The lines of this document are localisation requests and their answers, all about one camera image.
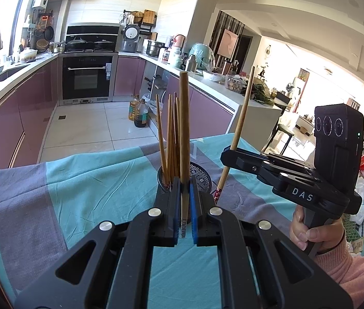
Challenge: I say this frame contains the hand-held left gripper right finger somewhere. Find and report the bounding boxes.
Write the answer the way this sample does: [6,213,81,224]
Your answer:
[188,176,353,309]

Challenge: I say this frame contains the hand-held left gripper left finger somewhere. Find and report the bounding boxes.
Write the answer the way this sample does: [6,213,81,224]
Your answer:
[15,176,183,309]

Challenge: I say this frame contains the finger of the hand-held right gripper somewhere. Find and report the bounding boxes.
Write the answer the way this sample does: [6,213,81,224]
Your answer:
[220,146,312,168]
[235,157,286,191]

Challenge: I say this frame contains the black mesh utensil holder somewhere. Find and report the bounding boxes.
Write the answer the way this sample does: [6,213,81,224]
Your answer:
[157,161,213,200]

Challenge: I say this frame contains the person's right hand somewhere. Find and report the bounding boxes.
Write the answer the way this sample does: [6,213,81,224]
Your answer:
[290,207,345,255]

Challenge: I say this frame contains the green cushioned stool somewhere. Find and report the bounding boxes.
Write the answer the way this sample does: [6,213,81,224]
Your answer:
[262,124,295,155]

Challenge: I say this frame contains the purple base cabinets with counter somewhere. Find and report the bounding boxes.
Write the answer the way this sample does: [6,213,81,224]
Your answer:
[114,53,282,142]

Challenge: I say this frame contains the leafy green vegetables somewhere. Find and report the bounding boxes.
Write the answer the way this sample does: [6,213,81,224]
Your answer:
[249,84,276,105]

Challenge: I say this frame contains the bundle of wooden chopsticks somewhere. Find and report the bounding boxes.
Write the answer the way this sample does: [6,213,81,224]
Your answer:
[155,95,170,185]

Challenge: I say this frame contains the clear food container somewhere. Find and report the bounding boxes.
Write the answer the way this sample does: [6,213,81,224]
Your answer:
[225,75,247,94]

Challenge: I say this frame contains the teal grey printed tablecloth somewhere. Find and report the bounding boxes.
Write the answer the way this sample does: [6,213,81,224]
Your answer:
[0,133,298,309]

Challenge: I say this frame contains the steel thermos bottle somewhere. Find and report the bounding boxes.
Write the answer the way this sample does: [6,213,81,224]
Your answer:
[185,55,198,73]

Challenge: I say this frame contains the green kitchen appliance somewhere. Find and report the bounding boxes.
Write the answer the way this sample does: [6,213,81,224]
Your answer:
[188,42,215,70]

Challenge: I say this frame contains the yellow cooking oil bottle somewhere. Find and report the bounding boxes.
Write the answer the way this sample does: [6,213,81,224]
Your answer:
[128,95,141,121]

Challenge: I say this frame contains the steel stock pot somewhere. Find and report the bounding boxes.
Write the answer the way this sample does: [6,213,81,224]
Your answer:
[145,39,165,57]

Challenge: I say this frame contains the black integrated stove oven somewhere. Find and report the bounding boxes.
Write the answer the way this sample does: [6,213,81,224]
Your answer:
[58,24,120,105]

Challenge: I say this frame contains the silver rice cooker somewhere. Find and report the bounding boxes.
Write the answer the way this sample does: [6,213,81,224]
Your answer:
[122,24,142,53]

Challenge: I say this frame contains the wooden cutting board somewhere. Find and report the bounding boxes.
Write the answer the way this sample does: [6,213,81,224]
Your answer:
[143,10,157,28]

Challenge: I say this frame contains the black wok with lid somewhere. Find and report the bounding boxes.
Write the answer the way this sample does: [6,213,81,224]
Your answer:
[93,39,115,51]
[65,37,89,51]

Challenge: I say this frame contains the purple base cabinets under window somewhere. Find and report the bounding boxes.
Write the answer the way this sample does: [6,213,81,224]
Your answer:
[0,53,59,168]

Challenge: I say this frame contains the white casserole dish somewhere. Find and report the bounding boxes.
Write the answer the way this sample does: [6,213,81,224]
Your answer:
[19,48,38,63]

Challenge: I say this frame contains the framed wall painting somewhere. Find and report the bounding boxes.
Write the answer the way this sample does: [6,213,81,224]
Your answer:
[221,28,239,58]

